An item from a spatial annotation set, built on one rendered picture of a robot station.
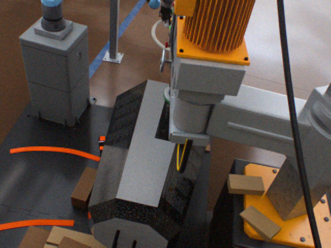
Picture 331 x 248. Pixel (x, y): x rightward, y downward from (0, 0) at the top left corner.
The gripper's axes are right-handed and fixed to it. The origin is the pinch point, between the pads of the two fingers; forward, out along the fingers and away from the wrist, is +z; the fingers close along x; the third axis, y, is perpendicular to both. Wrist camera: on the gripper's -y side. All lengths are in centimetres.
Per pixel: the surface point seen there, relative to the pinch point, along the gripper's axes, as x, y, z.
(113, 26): -77, 18, 47
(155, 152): 118, 72, -5
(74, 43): -2, 82, -2
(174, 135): 138, 76, -47
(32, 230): 104, 153, 58
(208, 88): 147, 70, -84
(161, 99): 78, 47, -1
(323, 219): 197, 6, -3
